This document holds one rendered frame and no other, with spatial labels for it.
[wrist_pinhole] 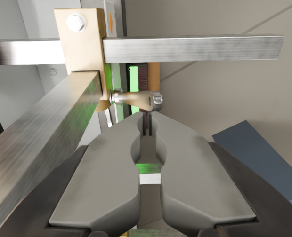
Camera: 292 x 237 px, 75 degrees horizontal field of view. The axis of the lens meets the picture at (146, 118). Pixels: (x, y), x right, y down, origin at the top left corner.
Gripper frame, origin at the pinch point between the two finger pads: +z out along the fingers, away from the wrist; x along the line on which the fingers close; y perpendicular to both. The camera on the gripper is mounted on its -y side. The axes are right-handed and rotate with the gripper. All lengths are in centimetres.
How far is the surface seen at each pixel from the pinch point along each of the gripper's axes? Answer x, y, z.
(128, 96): -1.7, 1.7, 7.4
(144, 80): 0.2, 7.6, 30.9
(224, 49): 10.6, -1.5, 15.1
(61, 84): -9.0, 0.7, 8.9
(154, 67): 6, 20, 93
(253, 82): 68, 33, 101
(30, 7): -25.1, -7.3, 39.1
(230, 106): 57, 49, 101
